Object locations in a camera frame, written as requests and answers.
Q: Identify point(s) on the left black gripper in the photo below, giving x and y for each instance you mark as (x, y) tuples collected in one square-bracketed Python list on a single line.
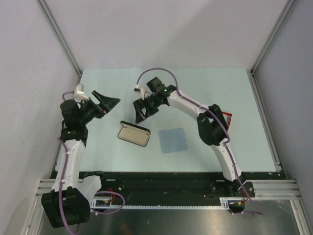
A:
[(106, 105)]

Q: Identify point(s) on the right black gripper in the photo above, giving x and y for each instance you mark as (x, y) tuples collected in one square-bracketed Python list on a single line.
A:
[(139, 104)]

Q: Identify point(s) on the black glasses case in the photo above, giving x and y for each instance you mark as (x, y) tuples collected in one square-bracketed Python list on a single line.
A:
[(134, 134)]

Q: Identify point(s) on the blue cleaning cloth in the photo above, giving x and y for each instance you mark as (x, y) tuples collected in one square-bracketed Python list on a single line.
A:
[(172, 140)]

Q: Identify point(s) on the red sunglasses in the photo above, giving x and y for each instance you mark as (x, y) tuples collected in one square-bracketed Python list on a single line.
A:
[(228, 117)]

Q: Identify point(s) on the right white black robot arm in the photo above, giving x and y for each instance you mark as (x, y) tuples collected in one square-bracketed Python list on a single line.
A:
[(212, 127)]

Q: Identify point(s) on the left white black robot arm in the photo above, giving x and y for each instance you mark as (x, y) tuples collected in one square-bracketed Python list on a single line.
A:
[(68, 202)]

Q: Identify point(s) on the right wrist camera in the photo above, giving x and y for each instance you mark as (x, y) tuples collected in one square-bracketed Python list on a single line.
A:
[(144, 93)]

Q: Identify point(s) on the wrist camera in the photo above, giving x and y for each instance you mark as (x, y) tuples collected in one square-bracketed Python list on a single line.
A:
[(144, 93), (79, 91)]

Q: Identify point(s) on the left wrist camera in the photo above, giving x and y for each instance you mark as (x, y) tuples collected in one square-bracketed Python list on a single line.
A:
[(79, 91)]

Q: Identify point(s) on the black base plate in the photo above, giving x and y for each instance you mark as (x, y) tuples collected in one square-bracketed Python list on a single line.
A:
[(167, 188)]

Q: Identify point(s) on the white cable duct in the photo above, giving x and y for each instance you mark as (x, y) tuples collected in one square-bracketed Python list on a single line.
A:
[(99, 203)]

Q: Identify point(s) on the aluminium rail frame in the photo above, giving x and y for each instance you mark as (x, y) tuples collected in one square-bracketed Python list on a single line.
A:
[(257, 187)]

